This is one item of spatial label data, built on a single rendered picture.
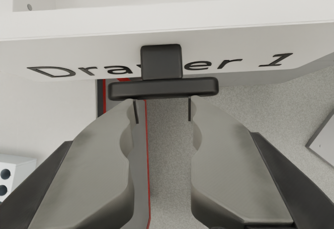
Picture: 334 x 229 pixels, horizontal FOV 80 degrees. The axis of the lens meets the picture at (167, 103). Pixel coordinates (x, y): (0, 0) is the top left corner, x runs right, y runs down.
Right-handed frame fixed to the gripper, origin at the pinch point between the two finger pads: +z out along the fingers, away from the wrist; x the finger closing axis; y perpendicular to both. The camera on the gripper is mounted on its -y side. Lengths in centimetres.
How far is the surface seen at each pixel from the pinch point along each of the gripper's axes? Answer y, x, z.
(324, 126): 56, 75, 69
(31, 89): 5.4, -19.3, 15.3
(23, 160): 12.3, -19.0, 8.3
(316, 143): 63, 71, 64
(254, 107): 49, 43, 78
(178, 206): 88, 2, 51
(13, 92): 5.6, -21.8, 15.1
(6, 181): 13.0, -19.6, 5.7
